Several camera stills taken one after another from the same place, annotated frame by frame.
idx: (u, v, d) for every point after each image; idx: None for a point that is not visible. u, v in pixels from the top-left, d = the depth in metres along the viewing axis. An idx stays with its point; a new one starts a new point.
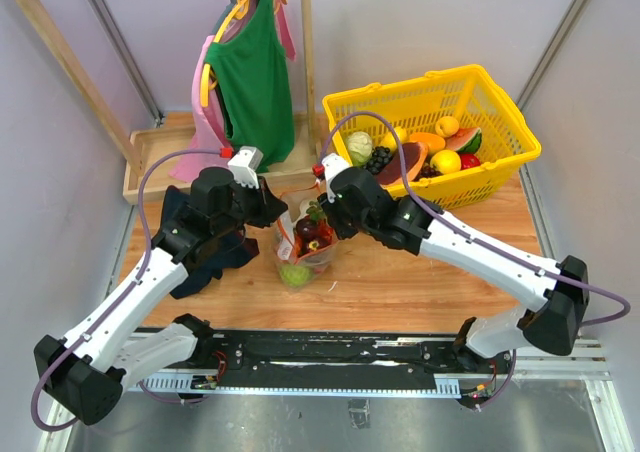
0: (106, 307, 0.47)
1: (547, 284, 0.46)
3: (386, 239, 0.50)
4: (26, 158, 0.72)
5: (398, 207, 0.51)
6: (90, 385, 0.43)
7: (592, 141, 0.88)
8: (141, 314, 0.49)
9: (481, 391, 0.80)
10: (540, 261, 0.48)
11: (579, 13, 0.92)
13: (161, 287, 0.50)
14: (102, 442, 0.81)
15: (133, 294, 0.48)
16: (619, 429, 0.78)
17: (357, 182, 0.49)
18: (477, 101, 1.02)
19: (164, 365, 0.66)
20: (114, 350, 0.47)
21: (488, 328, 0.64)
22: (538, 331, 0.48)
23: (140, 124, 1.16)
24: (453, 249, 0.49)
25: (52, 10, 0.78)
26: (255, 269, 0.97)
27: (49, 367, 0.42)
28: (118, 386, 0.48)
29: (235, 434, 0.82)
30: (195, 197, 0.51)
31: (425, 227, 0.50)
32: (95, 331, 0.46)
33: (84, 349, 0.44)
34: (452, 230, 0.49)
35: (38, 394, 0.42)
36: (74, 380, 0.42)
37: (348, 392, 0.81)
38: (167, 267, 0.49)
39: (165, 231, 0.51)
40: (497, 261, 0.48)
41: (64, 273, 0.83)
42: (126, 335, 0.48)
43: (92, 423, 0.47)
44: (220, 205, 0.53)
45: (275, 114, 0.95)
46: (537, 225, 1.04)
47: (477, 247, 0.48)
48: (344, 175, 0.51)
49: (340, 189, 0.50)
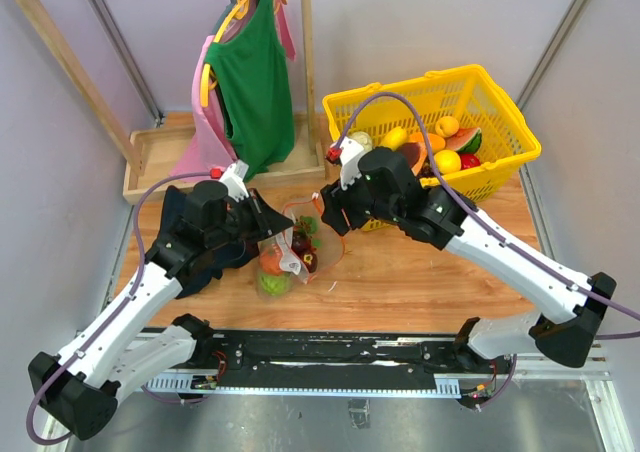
0: (100, 323, 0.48)
1: (577, 300, 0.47)
3: (413, 230, 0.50)
4: (27, 158, 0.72)
5: (428, 196, 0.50)
6: (85, 401, 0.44)
7: (592, 141, 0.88)
8: (135, 329, 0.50)
9: (481, 391, 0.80)
10: (571, 275, 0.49)
11: (579, 13, 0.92)
13: (154, 302, 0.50)
14: (102, 443, 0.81)
15: (126, 310, 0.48)
16: (619, 429, 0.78)
17: (391, 166, 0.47)
18: (477, 101, 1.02)
19: (165, 368, 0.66)
20: (108, 365, 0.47)
21: (494, 332, 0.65)
22: (556, 343, 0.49)
23: (140, 124, 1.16)
24: (486, 251, 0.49)
25: (52, 10, 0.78)
26: (255, 269, 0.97)
27: (44, 384, 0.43)
28: (112, 401, 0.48)
29: (235, 434, 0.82)
30: (189, 212, 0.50)
31: (457, 222, 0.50)
32: (88, 348, 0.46)
33: (79, 366, 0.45)
34: (486, 231, 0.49)
35: (32, 412, 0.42)
36: (70, 397, 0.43)
37: (348, 392, 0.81)
38: (160, 282, 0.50)
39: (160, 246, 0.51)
40: (529, 269, 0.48)
41: (65, 273, 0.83)
42: (119, 350, 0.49)
43: (84, 439, 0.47)
44: (214, 218, 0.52)
45: (274, 114, 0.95)
46: (537, 225, 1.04)
47: (509, 252, 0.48)
48: (375, 156, 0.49)
49: (370, 172, 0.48)
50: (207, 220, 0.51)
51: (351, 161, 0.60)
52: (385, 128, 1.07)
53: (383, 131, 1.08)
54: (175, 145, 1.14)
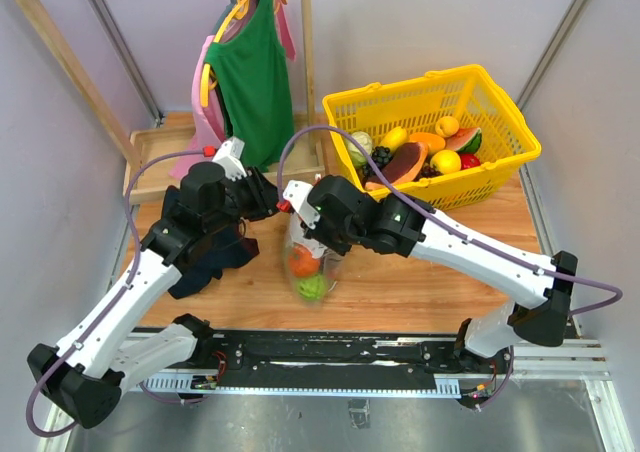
0: (97, 315, 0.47)
1: (545, 283, 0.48)
3: (376, 244, 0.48)
4: (27, 157, 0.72)
5: (385, 208, 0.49)
6: (85, 393, 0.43)
7: (592, 140, 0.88)
8: (133, 320, 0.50)
9: (481, 391, 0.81)
10: (535, 259, 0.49)
11: (579, 12, 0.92)
13: (152, 290, 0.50)
14: (102, 443, 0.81)
15: (124, 299, 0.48)
16: (619, 429, 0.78)
17: (334, 189, 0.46)
18: (477, 101, 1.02)
19: (165, 366, 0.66)
20: (108, 356, 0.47)
21: (483, 329, 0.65)
22: (532, 329, 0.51)
23: (140, 124, 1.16)
24: (450, 251, 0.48)
25: (52, 10, 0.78)
26: (255, 269, 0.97)
27: (43, 376, 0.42)
28: (114, 391, 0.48)
29: (235, 434, 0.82)
30: (186, 196, 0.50)
31: (417, 227, 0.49)
32: (86, 338, 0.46)
33: (77, 357, 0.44)
34: (447, 232, 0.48)
35: (32, 404, 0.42)
36: (70, 388, 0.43)
37: (348, 392, 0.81)
38: (158, 270, 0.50)
39: (159, 233, 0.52)
40: (495, 261, 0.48)
41: (64, 273, 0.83)
42: (118, 341, 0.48)
43: (89, 428, 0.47)
44: (212, 204, 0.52)
45: (274, 113, 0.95)
46: (537, 225, 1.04)
47: (473, 248, 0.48)
48: (318, 185, 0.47)
49: (317, 202, 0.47)
50: (204, 205, 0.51)
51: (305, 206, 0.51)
52: (385, 128, 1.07)
53: (383, 131, 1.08)
54: (176, 145, 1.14)
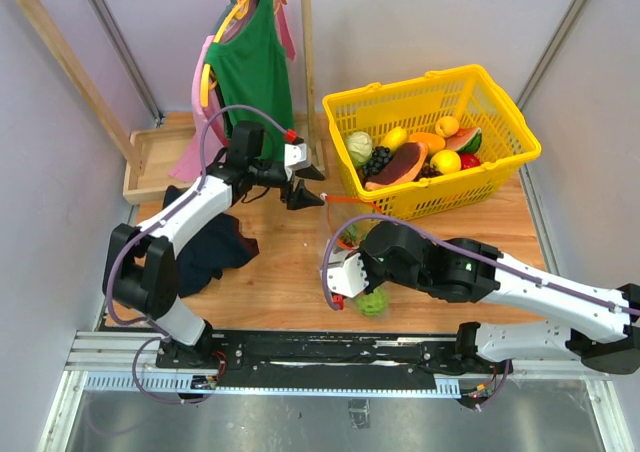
0: (172, 207, 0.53)
1: (623, 321, 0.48)
3: (446, 294, 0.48)
4: (27, 158, 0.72)
5: (451, 257, 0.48)
6: (167, 262, 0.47)
7: (591, 140, 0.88)
8: (196, 222, 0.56)
9: (481, 391, 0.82)
10: (607, 296, 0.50)
11: (580, 12, 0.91)
13: (214, 203, 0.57)
14: (102, 444, 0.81)
15: (195, 202, 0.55)
16: (618, 428, 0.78)
17: (401, 241, 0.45)
18: (477, 101, 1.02)
19: (180, 333, 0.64)
20: (178, 242, 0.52)
21: (512, 341, 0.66)
22: (605, 360, 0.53)
23: (140, 124, 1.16)
24: (526, 296, 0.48)
25: (51, 10, 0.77)
26: (255, 269, 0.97)
27: (130, 242, 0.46)
28: (175, 283, 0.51)
29: (236, 434, 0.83)
30: (236, 142, 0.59)
31: (487, 276, 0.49)
32: (168, 219, 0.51)
33: (162, 231, 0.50)
34: (520, 277, 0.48)
35: (120, 260, 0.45)
36: (154, 259, 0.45)
37: (348, 392, 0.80)
38: (221, 187, 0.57)
39: (211, 170, 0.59)
40: (570, 302, 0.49)
41: (65, 272, 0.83)
42: (184, 236, 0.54)
43: (156, 313, 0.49)
44: (254, 153, 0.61)
45: (274, 113, 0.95)
46: (537, 226, 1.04)
47: (548, 290, 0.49)
48: (381, 236, 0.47)
49: (382, 252, 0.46)
50: (249, 150, 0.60)
51: (345, 283, 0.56)
52: (385, 128, 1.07)
53: (384, 131, 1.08)
54: (176, 145, 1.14)
